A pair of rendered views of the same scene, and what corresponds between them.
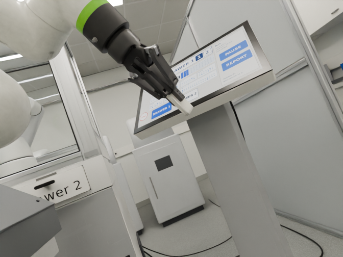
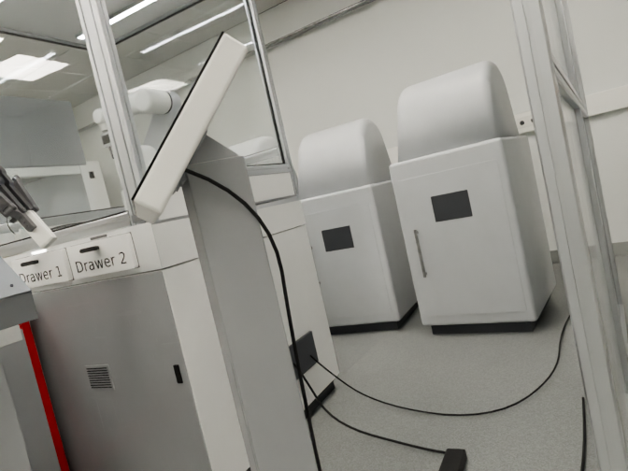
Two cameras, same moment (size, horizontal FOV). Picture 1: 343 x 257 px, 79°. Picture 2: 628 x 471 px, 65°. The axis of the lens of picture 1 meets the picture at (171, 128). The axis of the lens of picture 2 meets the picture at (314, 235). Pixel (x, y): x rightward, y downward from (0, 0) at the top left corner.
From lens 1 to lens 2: 1.05 m
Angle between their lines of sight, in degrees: 45
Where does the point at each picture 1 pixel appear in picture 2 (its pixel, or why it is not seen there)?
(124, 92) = not seen: outside the picture
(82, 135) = (130, 189)
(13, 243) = not seen: outside the picture
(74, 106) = (120, 143)
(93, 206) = (142, 290)
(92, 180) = (140, 255)
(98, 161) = (147, 231)
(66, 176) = (111, 243)
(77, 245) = (128, 328)
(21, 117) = not seen: outside the picture
